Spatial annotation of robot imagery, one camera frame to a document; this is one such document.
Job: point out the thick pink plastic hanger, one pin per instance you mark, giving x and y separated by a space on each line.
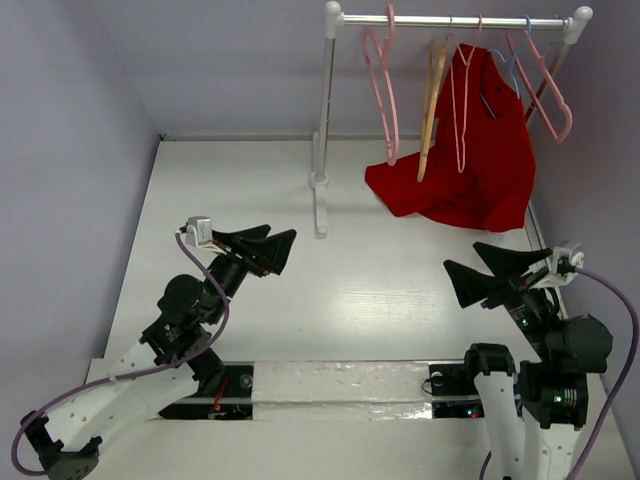
375 54

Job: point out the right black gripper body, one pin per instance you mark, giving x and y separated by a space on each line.
505 288

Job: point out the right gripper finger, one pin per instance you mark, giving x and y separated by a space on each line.
506 263
472 287

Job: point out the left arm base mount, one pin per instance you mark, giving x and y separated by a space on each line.
232 400

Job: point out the white clothes rack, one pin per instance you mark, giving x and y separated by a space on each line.
572 28

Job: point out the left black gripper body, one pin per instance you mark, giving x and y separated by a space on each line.
247 260

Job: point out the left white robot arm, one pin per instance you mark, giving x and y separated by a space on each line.
172 359

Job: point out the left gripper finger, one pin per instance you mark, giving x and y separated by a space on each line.
246 238
284 240

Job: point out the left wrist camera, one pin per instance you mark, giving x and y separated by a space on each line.
196 233

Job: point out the thin pink wire hanger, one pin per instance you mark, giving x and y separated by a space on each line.
459 114

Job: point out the pink plastic hanger right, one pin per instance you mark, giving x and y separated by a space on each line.
548 84

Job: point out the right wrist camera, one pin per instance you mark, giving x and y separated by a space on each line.
563 263

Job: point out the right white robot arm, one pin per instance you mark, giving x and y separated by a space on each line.
534 411

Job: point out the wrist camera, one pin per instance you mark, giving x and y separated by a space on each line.
563 263
196 233

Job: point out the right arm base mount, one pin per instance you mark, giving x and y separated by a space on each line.
457 390

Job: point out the blue wire hanger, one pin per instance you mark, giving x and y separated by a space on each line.
509 62

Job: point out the wooden hanger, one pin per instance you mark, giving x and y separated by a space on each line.
438 54

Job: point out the red t shirt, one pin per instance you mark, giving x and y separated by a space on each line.
493 192

